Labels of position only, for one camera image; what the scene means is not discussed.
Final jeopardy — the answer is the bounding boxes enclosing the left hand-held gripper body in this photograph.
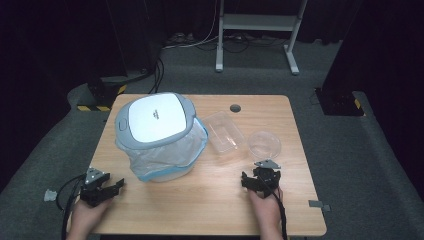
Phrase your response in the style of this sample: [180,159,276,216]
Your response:
[79,167,111,208]

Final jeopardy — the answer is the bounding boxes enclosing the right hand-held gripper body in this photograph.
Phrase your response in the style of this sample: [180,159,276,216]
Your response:
[253,159,282,200]

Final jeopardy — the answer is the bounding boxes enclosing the clear round plastic bowl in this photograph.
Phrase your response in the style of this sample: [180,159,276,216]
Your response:
[247,130,283,160]

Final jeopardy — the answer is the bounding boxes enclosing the clear rectangular plastic container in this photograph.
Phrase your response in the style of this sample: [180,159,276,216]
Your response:
[201,110,248,156]

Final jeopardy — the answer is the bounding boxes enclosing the translucent white trash bag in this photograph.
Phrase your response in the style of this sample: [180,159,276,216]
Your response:
[115,116,209,183]

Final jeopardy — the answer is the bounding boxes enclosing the white and grey trash can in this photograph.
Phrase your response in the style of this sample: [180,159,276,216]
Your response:
[114,92,209,183]

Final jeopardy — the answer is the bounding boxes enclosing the person's left hand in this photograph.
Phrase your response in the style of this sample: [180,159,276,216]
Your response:
[68,198,113,234]

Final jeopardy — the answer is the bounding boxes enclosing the person's right hand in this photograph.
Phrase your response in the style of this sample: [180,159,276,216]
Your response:
[248,188,284,231]

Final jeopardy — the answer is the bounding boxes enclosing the grey tape strip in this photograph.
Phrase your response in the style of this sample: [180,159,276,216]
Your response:
[308,199,332,213]

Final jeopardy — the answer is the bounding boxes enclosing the black stand base hazard tape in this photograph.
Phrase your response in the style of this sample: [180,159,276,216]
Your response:
[77,75,129,113]
[314,87,365,117]

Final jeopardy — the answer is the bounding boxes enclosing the black curtain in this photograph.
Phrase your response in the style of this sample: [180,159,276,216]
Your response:
[0,0,164,194]
[321,0,424,198]

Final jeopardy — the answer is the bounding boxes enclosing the white metal stand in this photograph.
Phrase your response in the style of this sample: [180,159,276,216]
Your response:
[214,0,309,76]

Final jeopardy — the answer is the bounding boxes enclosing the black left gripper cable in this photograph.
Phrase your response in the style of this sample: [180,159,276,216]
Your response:
[61,178,85,240]

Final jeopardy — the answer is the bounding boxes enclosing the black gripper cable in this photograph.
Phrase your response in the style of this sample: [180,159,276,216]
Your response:
[263,181,289,240]
[61,178,85,240]

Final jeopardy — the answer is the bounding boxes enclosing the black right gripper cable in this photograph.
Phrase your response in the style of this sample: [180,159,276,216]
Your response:
[263,181,289,240]

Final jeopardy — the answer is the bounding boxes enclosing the black cable with white plug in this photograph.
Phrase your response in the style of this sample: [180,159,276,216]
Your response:
[43,173,86,212]

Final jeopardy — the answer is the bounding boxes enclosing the black floor cables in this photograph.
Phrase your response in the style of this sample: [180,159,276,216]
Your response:
[148,57,165,95]

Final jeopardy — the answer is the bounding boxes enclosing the white floor cable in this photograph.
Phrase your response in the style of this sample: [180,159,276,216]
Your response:
[162,0,220,51]

